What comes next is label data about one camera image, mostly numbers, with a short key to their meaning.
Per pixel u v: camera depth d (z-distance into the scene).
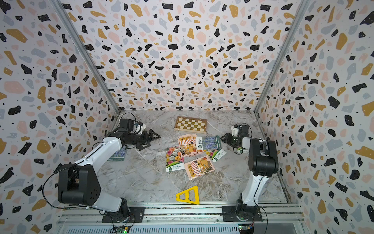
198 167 0.91
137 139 0.75
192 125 1.10
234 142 0.90
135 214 0.74
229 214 0.73
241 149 1.00
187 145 1.00
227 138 0.92
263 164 0.52
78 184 0.43
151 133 0.79
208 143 1.03
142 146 0.78
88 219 0.73
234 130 0.95
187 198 0.78
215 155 0.97
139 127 0.82
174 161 0.93
